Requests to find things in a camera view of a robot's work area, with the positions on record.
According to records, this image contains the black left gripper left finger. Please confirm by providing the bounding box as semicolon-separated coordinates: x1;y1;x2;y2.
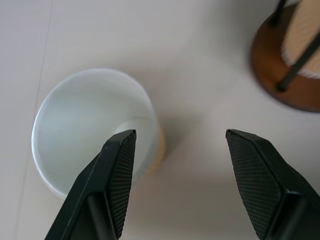
44;128;137;240

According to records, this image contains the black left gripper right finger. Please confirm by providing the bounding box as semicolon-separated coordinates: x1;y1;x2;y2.
225;128;320;240

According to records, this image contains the white-lined ribbed paper cup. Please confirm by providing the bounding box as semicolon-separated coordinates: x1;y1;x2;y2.
31;67;166;200

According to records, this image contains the wire cup holder wooden base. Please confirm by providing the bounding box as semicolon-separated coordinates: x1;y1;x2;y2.
250;0;320;114

